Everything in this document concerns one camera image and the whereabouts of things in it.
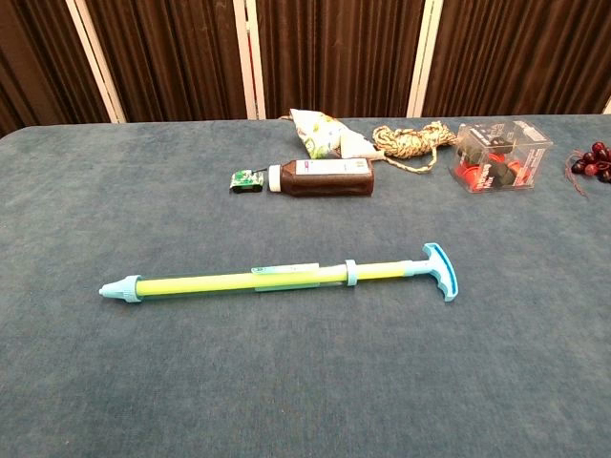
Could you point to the clear box red black pieces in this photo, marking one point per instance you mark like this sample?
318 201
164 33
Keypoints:
501 157

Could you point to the clear syringe barrel blue nozzle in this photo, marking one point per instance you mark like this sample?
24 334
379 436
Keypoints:
123 290

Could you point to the small green toy car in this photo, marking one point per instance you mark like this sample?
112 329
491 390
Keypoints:
247 181

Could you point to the brown curtain screen panel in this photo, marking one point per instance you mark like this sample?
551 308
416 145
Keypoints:
525 57
167 57
334 57
38 57

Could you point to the dark red plastic grapes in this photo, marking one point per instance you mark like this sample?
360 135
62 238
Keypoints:
596 157

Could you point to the brown bottle white cap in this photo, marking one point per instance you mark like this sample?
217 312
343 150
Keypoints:
329 183

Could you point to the blue velvet table cloth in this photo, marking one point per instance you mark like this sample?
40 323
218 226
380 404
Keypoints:
286 372

